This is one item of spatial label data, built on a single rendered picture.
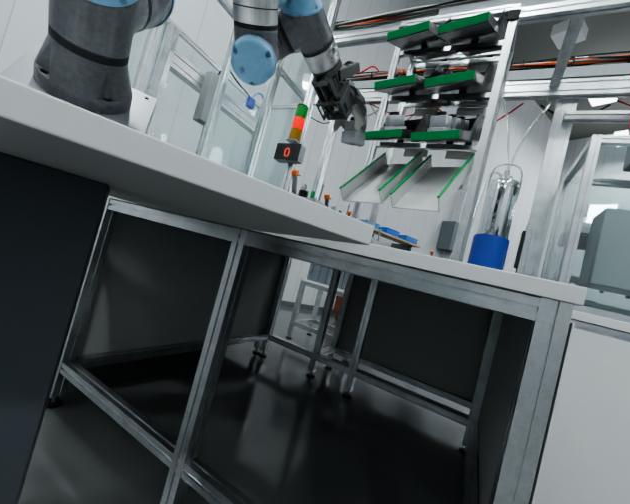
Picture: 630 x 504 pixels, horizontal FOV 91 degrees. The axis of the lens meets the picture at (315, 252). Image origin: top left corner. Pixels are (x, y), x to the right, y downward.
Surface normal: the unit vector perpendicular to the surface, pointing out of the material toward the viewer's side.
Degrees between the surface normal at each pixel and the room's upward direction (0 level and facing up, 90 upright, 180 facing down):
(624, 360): 90
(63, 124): 90
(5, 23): 90
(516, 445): 90
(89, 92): 116
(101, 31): 130
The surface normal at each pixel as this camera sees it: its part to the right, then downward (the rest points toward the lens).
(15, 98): 0.54, 0.11
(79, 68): 0.37, 0.54
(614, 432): -0.46, -0.15
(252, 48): -0.01, 0.69
